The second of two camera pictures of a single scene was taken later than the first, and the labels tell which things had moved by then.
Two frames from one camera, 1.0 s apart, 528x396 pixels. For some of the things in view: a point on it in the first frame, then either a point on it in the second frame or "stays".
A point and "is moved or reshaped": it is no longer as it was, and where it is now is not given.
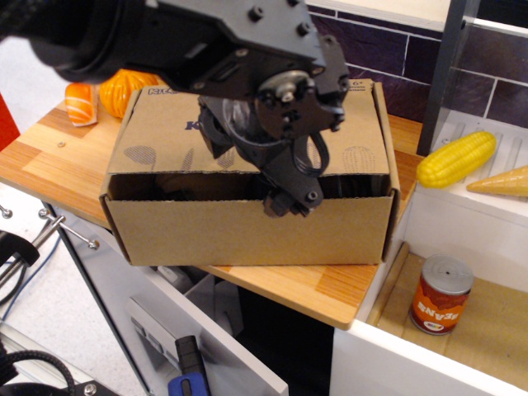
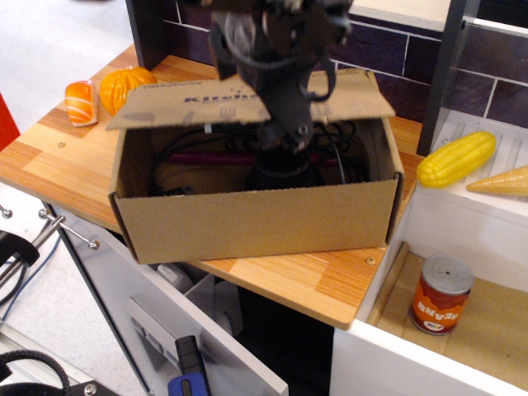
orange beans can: (444, 288) stays
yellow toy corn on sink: (454, 158) stays
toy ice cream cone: (513, 182) stays
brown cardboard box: (167, 201) is moved or reshaped
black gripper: (264, 133) -> (266, 49)
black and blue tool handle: (193, 379) stays
